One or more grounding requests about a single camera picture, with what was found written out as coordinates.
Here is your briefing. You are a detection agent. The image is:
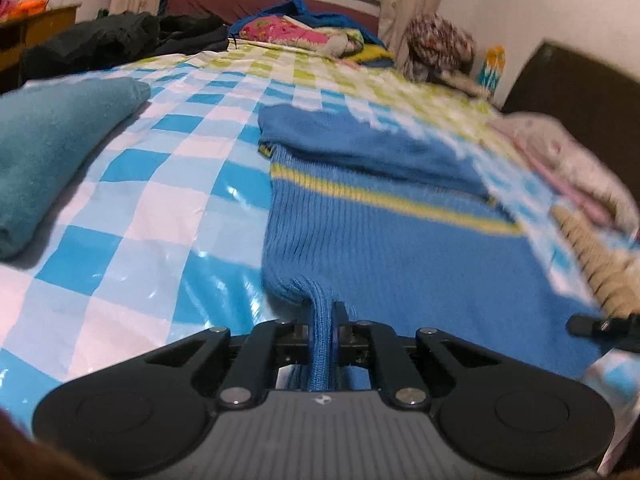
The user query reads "floral cloth bundle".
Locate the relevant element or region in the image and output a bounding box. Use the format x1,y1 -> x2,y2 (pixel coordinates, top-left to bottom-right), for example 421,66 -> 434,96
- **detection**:
404,14 -> 476,81

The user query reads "blue green checkered bed sheet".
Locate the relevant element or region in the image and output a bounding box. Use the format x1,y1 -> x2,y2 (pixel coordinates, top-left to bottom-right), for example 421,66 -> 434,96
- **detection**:
0,42 -> 640,461

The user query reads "beige knitted garment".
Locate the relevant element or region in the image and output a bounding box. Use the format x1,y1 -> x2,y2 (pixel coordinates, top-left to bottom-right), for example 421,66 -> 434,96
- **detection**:
552,207 -> 640,318

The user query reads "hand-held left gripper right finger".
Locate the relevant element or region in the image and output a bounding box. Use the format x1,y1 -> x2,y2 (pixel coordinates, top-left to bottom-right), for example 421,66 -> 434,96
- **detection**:
334,302 -> 501,408

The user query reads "blue striped knit sweater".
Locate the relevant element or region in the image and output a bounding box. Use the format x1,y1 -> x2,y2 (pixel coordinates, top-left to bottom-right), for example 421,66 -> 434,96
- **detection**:
257,105 -> 608,393

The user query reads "pink folded blanket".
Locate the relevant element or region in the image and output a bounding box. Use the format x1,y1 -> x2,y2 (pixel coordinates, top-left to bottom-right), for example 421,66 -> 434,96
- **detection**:
492,112 -> 640,231

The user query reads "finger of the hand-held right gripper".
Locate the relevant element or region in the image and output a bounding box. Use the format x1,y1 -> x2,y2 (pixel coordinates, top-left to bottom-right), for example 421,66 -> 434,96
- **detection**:
566,312 -> 640,353

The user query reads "teal folded cloth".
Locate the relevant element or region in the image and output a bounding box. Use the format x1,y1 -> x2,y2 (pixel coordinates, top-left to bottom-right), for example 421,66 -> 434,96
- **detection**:
0,77 -> 152,261

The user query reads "maroon sofa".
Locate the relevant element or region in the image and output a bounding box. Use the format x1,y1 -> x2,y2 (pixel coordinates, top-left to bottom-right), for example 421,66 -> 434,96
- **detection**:
165,0 -> 381,28

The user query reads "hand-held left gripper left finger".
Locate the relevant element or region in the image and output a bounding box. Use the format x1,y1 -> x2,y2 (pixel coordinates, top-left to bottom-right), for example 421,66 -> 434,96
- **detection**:
144,319 -> 305,407

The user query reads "orange item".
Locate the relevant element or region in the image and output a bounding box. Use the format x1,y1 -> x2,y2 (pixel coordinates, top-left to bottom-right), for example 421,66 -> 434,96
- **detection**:
10,0 -> 48,17

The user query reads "pink floral quilt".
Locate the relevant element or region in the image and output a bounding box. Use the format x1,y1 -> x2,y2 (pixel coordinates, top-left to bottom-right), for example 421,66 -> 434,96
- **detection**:
239,15 -> 351,56

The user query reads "wooden desk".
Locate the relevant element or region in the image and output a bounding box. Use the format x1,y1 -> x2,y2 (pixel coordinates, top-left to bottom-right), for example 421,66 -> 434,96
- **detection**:
0,4 -> 82,93

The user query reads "dark blue blanket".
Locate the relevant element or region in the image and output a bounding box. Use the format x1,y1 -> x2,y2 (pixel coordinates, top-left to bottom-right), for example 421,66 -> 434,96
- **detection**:
232,0 -> 386,46

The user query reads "yellow green cloth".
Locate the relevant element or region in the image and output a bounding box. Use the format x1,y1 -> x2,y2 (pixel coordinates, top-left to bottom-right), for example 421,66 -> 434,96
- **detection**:
345,42 -> 396,68

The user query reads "black jacket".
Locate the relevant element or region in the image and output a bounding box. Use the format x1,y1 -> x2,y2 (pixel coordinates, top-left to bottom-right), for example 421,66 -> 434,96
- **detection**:
20,11 -> 231,81

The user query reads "pink pillow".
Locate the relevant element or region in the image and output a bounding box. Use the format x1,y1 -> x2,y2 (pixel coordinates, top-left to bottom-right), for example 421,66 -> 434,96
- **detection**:
492,120 -> 618,226

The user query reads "dark wooden headboard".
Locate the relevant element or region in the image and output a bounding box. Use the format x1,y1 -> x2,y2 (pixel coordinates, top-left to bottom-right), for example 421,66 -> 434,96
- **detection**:
501,40 -> 640,131

